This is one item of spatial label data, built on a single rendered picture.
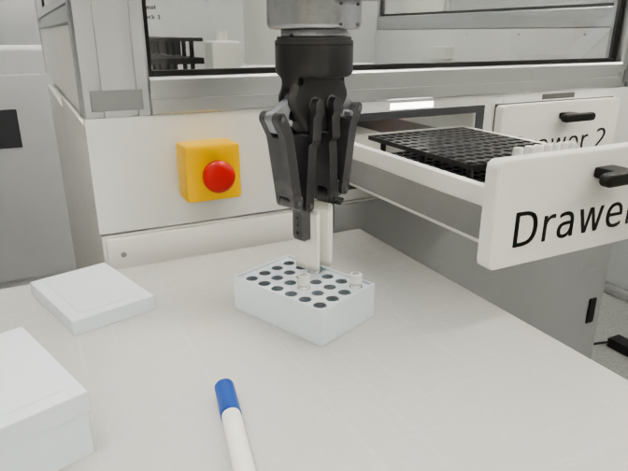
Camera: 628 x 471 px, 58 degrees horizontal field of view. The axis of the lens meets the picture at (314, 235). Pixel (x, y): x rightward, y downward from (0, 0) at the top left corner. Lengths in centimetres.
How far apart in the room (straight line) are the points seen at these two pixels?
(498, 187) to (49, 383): 41
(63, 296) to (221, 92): 32
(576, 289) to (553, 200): 71
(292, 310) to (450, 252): 52
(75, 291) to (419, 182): 41
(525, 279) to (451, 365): 67
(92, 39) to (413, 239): 57
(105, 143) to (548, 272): 87
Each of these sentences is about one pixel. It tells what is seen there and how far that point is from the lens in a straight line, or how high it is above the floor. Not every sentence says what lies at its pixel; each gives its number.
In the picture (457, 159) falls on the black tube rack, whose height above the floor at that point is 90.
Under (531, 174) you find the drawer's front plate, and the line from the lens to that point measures 59.
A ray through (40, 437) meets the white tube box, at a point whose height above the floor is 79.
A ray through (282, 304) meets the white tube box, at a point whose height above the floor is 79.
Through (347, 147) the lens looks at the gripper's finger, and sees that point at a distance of 60.
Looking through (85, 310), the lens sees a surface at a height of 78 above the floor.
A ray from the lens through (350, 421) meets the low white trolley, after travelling 46.
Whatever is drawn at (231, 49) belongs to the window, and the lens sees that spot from 78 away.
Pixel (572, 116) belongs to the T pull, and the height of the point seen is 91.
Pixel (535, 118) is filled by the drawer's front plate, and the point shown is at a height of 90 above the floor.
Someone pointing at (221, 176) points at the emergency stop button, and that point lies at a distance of 70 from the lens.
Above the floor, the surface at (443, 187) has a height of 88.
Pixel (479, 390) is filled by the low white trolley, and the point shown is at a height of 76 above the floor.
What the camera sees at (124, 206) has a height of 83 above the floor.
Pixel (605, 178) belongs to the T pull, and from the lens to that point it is 62.
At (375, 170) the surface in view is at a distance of 76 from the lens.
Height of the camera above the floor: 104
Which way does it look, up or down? 20 degrees down
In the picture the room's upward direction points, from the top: straight up
